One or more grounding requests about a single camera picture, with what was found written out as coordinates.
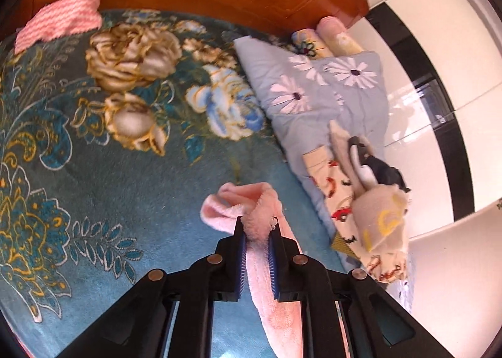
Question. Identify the blue daisy print quilt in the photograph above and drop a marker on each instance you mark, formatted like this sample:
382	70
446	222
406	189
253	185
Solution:
313	106

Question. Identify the white wardrobe with black stripe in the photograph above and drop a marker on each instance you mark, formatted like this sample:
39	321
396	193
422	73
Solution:
431	48

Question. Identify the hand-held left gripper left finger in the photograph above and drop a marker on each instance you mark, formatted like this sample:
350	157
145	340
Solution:
242	263

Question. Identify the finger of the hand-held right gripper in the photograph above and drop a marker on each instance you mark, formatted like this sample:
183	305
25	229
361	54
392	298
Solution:
356	141

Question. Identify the pink floral fleece garment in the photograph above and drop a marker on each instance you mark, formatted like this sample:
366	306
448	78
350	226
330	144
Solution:
235	201

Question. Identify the cream car print cloth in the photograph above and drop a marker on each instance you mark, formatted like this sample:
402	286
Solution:
341	193

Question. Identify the teal floral blanket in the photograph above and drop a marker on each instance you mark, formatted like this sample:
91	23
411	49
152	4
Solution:
117	185

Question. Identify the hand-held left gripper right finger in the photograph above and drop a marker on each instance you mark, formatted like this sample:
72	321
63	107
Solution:
273	263

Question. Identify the pink zigzag textured cloth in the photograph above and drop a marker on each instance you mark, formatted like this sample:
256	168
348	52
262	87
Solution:
59	18

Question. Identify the pink floral pillow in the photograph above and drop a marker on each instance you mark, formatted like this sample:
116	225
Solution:
310	43
336	31

